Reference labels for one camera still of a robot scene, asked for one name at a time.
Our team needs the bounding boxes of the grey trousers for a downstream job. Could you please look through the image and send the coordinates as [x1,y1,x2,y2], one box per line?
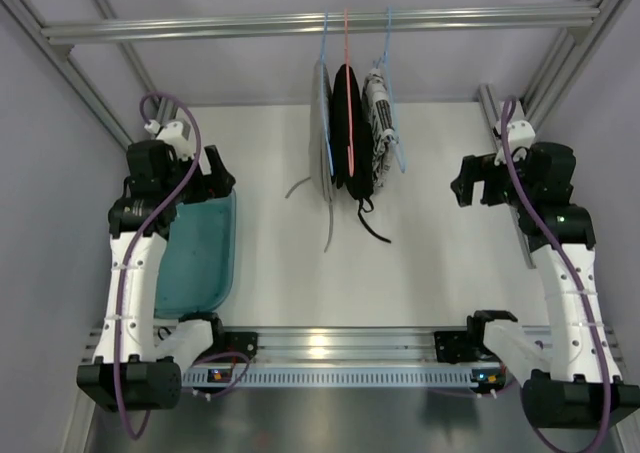
[285,59,336,252]

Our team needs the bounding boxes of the light blue hanger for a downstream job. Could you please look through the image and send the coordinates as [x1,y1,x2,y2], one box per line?
[319,11,334,176]

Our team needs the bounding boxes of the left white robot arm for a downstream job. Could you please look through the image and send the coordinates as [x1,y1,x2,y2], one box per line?
[76,140,235,414]

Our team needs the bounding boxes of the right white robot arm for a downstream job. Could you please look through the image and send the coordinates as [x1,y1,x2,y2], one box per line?
[451,142,639,430]

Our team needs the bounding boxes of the black trousers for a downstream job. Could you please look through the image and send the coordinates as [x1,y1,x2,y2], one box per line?
[329,64,391,244]

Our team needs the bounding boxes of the white printed trousers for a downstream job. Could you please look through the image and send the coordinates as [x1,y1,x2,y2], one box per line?
[362,68,397,192]

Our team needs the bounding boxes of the teal plastic bin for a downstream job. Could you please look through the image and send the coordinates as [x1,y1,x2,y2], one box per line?
[155,193,236,319]

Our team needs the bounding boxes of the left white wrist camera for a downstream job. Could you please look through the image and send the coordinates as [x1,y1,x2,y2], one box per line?
[144,119,197,161]

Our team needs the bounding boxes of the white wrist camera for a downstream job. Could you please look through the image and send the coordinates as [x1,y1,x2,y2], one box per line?
[493,120,535,166]
[144,119,197,161]

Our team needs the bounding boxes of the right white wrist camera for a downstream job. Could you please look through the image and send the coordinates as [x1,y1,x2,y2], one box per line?
[493,120,535,166]

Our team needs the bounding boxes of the right side aluminium rail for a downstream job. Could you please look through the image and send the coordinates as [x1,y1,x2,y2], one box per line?
[477,83,539,270]

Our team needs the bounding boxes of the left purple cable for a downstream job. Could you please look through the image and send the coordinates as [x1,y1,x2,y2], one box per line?
[113,91,204,440]

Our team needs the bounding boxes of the aluminium hanging rail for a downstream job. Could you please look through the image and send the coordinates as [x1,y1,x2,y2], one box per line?
[41,2,600,45]

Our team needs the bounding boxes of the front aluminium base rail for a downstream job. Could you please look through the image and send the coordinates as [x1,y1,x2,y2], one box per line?
[82,322,624,367]

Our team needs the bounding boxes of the right frame post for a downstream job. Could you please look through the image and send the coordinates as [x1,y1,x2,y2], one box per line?
[521,0,631,133]

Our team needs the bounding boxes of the frame post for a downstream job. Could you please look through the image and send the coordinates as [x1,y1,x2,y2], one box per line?
[1,0,134,149]
[521,0,631,133]

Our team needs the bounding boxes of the left frame post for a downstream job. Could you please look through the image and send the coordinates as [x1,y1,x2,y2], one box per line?
[1,0,134,149]

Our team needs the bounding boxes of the slotted grey cable duct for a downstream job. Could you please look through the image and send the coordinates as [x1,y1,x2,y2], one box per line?
[182,366,506,388]

